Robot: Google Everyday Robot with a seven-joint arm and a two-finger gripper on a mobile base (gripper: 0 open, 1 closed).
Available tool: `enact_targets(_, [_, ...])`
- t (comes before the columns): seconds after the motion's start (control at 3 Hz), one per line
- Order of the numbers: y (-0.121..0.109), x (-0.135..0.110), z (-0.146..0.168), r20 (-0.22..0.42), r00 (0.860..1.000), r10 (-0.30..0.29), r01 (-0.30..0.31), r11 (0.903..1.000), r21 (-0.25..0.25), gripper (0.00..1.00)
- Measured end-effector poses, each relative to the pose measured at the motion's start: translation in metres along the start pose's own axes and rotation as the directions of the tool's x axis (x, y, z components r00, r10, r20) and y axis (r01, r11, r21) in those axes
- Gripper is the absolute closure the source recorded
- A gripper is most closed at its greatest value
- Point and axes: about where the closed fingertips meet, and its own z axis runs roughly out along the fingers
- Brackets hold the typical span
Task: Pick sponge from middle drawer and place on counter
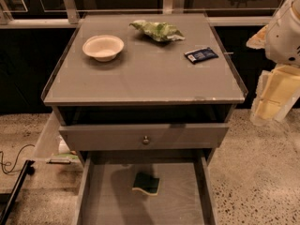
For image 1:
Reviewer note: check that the white bowl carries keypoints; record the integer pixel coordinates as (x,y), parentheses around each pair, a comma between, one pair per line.
(103,48)

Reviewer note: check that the grey top drawer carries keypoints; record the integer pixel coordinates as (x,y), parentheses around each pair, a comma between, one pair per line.
(130,137)

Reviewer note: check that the crumpled green chip bag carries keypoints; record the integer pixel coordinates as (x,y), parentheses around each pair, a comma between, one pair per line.
(158,31)

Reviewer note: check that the clear acrylic side bin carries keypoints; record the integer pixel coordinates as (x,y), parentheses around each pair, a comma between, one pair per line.
(51,147)

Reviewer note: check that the blue snack packet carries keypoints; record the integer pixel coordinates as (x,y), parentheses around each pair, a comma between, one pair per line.
(200,55)

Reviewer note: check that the metal window railing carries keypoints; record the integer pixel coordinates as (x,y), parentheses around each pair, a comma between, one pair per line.
(73,10)

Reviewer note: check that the green yellow sponge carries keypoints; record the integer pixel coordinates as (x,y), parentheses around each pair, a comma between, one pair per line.
(146,183)

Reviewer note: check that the round drawer knob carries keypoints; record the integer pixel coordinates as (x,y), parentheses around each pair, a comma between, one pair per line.
(145,140)

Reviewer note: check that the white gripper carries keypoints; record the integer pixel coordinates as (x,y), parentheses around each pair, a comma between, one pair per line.
(283,37)

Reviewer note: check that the grey open middle drawer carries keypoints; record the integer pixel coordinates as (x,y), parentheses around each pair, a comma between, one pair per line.
(184,197)

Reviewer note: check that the black metal stand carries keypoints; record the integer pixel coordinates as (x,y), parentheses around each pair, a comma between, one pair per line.
(7,200)

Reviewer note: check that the grey drawer cabinet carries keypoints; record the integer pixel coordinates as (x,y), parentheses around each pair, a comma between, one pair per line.
(147,82)

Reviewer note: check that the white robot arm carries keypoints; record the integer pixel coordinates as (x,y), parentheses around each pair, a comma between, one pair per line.
(277,90)

